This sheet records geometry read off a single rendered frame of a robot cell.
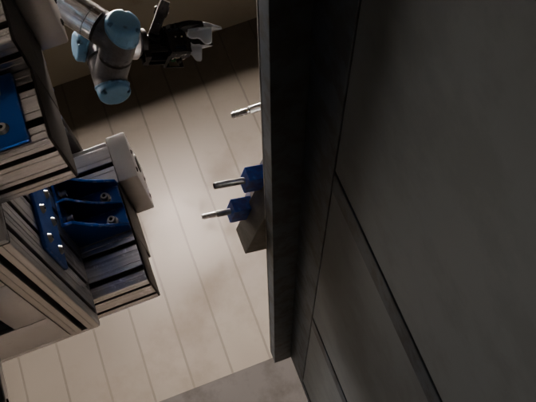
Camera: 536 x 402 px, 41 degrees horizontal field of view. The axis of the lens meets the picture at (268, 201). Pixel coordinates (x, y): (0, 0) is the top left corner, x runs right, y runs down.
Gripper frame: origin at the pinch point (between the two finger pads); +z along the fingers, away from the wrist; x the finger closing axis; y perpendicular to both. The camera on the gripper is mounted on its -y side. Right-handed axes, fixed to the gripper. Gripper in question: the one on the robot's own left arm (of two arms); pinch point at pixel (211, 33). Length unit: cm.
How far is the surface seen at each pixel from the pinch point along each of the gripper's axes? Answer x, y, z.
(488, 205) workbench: 105, 87, -42
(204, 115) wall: -204, -84, 93
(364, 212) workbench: 77, 77, -31
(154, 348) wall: -216, 39, 34
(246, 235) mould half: 24, 61, -20
